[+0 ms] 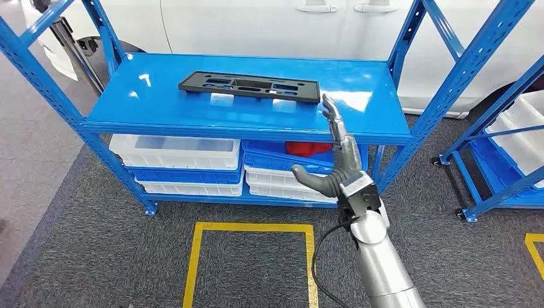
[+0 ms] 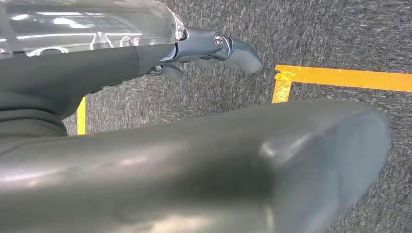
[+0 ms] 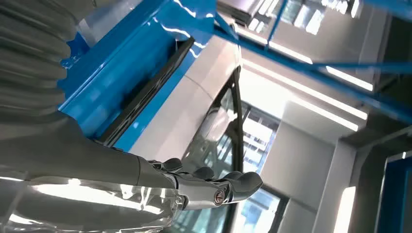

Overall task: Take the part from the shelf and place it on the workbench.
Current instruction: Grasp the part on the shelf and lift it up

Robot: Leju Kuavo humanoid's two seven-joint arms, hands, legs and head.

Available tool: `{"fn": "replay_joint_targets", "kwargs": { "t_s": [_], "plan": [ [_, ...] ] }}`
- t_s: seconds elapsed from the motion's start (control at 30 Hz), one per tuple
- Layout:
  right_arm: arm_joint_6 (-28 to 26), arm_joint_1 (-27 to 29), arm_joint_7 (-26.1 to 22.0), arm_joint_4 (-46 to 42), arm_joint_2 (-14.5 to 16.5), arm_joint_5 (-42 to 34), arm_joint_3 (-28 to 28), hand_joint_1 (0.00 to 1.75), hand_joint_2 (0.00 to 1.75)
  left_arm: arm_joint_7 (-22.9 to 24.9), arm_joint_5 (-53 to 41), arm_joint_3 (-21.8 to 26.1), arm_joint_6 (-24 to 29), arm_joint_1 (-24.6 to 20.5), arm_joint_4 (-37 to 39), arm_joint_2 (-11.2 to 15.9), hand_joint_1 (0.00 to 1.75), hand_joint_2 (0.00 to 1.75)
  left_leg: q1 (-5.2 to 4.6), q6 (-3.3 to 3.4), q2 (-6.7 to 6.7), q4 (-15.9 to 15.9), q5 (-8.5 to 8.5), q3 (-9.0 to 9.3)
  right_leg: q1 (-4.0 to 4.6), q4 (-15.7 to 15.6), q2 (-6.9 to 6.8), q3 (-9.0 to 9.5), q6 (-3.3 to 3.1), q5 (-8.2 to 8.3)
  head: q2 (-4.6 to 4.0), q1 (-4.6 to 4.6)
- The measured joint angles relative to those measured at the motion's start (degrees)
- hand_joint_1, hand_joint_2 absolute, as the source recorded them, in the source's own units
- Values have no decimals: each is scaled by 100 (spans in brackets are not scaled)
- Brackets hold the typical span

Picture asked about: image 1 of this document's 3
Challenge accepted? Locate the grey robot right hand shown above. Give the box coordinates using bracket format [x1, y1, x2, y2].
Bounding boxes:
[291, 94, 363, 198]

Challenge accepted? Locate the black plastic frame part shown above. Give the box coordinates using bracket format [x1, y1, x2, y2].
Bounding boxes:
[178, 71, 321, 104]

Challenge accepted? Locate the red plastic part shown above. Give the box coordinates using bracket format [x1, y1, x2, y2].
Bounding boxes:
[285, 142, 333, 158]

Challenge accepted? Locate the blue wheeled shelf rack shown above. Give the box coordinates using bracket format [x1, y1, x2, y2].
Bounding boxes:
[431, 55, 544, 224]

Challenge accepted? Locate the blue metal shelf rack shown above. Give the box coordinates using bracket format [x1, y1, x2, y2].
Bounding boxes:
[0, 0, 537, 217]

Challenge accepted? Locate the blue plastic bin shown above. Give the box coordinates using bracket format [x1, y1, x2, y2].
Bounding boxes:
[242, 140, 370, 175]
[127, 163, 244, 185]
[469, 135, 544, 201]

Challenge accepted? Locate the white car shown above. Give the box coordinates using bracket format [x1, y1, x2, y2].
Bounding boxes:
[21, 0, 544, 120]

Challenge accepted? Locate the clear white plastic bin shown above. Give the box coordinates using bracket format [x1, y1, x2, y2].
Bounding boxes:
[109, 134, 242, 171]

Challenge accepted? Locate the grey metal bar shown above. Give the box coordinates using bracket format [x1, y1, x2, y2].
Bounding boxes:
[49, 17, 106, 95]

